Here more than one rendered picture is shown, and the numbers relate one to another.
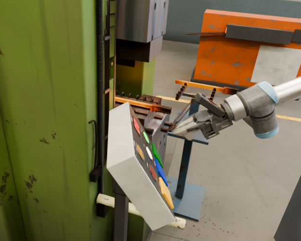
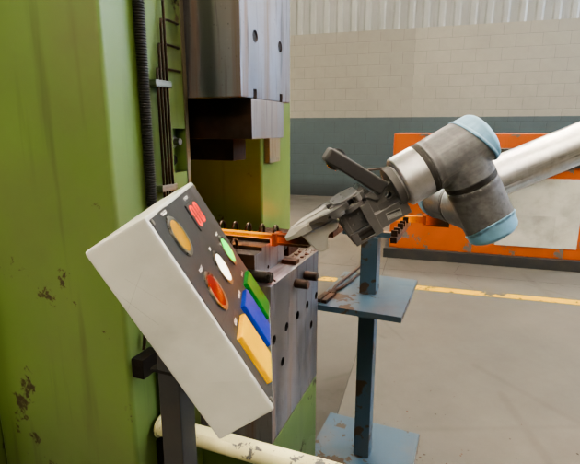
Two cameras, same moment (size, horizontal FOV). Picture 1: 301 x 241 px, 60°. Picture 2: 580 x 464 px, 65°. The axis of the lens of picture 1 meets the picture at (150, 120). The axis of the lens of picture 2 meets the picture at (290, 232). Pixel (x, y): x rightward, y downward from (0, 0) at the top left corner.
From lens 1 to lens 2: 35 cm
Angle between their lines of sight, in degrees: 16
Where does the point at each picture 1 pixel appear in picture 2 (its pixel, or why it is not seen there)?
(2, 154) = not seen: outside the picture
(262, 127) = (478, 214)
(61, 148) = (76, 307)
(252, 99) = (441, 146)
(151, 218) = (212, 401)
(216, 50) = not seen: hidden behind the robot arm
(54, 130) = (63, 268)
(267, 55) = (517, 195)
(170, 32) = (347, 183)
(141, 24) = (229, 63)
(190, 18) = (379, 158)
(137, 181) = (163, 291)
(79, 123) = not seen: hidden behind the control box
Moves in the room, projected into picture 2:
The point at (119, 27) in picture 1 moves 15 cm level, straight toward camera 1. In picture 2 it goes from (192, 77) to (179, 69)
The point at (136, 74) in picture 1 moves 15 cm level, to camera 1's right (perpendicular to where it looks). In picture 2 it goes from (250, 191) to (295, 192)
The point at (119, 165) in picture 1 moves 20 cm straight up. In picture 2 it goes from (113, 244) to (96, 50)
